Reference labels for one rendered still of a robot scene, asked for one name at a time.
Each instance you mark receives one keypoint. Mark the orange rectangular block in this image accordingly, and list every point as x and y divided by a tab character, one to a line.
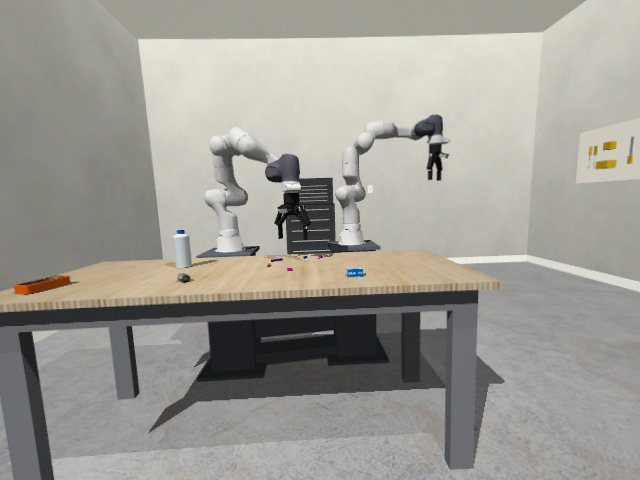
41	284

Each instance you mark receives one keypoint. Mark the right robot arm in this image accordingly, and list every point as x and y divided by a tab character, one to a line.
284	170

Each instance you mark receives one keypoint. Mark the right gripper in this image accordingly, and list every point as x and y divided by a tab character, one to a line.
293	199

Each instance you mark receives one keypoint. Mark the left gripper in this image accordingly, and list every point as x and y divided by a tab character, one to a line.
434	149

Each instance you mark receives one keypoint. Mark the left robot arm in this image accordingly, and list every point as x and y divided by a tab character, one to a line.
353	191

